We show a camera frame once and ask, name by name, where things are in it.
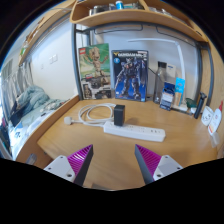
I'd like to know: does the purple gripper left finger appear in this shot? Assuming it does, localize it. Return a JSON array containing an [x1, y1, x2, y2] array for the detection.
[[43, 144, 95, 187]]

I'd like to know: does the white desk lamp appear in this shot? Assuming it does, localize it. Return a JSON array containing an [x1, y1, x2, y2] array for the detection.
[[126, 37, 190, 113]]

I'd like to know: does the white bottle red cap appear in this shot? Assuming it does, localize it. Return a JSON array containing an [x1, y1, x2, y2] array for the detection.
[[208, 103, 223, 135]]

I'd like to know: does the white power strip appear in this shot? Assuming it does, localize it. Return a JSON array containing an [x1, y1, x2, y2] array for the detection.
[[103, 121, 166, 142]]

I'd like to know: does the Groot Lego box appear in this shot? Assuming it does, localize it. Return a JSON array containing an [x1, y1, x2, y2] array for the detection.
[[78, 43, 111, 100]]

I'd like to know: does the blue can on shelf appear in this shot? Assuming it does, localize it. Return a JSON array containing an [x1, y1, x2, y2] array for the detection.
[[115, 1, 124, 10]]

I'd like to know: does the clear glass bottle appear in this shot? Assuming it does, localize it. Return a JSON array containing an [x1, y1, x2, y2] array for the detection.
[[153, 62, 166, 104]]

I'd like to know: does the black charger block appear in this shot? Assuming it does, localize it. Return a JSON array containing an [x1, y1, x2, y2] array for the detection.
[[114, 105, 125, 126]]

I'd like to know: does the light blue tall box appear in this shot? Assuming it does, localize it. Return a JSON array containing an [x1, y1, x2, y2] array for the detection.
[[174, 77, 185, 106]]

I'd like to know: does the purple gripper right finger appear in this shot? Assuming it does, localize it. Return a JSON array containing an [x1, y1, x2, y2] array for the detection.
[[134, 144, 184, 185]]

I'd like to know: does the blue small product box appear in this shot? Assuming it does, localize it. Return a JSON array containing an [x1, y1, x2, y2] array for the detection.
[[160, 82, 175, 111]]

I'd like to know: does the Gundam model kit box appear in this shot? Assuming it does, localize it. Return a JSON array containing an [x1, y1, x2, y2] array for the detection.
[[112, 50, 148, 102]]

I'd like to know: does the white power cable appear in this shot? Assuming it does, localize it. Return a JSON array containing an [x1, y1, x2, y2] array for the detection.
[[63, 102, 117, 127]]

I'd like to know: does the wooden overhead shelf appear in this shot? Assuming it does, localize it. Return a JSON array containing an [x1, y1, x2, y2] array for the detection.
[[70, 0, 208, 42]]

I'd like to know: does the white round container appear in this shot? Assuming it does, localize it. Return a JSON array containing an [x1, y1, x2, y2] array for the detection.
[[201, 106, 214, 126]]

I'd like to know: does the bed with blue bedding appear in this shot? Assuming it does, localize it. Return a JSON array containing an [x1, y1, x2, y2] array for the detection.
[[0, 59, 72, 160]]

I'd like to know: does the black electric shaver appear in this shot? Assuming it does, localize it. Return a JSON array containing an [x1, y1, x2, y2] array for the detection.
[[194, 92, 207, 119]]

